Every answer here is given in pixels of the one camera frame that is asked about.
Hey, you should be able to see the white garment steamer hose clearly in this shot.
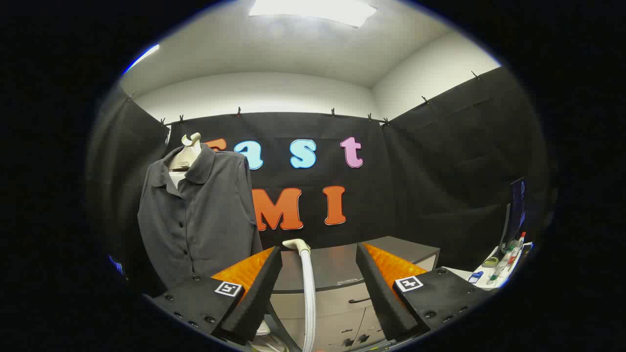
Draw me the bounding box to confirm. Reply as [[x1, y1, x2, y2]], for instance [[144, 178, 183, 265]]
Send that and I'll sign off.
[[299, 249, 316, 352]]

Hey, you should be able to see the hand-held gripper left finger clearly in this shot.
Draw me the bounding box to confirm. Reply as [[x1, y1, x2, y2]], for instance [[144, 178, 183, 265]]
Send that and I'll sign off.
[[147, 246, 283, 345]]

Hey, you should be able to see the red-capped bottle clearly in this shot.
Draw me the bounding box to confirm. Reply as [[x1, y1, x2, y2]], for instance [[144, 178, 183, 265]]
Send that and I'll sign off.
[[509, 232, 527, 267]]

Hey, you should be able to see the narrow ceiling light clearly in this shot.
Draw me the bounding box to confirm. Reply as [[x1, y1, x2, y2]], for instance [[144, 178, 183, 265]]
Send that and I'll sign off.
[[122, 44, 160, 74]]

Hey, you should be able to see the green-capped bottle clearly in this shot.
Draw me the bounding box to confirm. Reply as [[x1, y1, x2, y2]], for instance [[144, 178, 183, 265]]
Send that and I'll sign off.
[[487, 254, 510, 286]]

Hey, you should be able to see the large ceiling light panel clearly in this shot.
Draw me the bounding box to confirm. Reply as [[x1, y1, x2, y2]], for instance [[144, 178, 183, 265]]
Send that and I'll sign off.
[[248, 0, 378, 28]]

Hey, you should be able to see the dark grey button shirt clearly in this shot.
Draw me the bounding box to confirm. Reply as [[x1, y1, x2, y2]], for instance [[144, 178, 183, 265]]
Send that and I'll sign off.
[[137, 144, 265, 289]]

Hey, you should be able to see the cream clothes hanger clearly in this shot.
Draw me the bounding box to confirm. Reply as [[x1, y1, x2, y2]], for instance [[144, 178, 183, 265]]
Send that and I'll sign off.
[[168, 132, 202, 190]]

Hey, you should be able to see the black backdrop cloth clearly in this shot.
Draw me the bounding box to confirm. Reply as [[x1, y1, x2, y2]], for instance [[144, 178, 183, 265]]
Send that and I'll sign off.
[[86, 66, 558, 294]]

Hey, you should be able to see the grey drawer cabinet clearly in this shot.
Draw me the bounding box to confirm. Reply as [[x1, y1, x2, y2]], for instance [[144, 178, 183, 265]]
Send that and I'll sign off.
[[264, 236, 441, 352]]

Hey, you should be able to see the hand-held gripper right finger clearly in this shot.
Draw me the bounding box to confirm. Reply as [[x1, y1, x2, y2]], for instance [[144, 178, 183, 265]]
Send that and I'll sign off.
[[356, 242, 492, 343]]

